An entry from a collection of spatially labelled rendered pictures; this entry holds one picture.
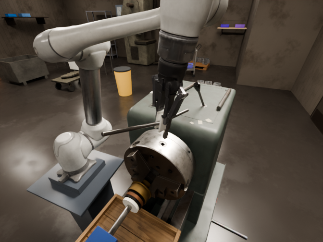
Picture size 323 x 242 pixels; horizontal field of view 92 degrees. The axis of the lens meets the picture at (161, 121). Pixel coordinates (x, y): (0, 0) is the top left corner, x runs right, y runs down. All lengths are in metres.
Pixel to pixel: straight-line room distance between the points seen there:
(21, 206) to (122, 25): 2.14
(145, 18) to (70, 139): 0.76
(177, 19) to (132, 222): 0.78
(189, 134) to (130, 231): 0.49
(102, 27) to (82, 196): 0.93
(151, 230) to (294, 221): 1.66
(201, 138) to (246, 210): 1.45
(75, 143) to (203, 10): 0.91
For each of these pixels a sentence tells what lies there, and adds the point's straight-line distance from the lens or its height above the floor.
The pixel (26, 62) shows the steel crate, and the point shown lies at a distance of 6.10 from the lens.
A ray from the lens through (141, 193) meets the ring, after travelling 0.64.
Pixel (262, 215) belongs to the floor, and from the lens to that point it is 2.09.
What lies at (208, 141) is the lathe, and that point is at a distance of 0.69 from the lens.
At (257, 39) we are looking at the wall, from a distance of 5.01.
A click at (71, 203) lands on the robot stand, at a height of 0.75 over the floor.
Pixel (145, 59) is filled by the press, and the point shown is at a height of 0.26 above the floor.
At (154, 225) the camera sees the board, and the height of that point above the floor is 0.88.
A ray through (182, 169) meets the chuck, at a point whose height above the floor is 1.17.
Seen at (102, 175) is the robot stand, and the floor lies 0.75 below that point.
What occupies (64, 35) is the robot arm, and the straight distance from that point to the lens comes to 0.64.
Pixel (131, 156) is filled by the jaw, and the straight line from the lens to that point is 0.64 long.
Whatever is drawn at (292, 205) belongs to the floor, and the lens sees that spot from 2.33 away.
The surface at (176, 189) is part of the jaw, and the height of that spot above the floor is 1.11.
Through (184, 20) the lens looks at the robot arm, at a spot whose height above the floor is 1.65.
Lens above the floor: 1.65
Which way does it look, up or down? 34 degrees down
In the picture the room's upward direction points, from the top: straight up
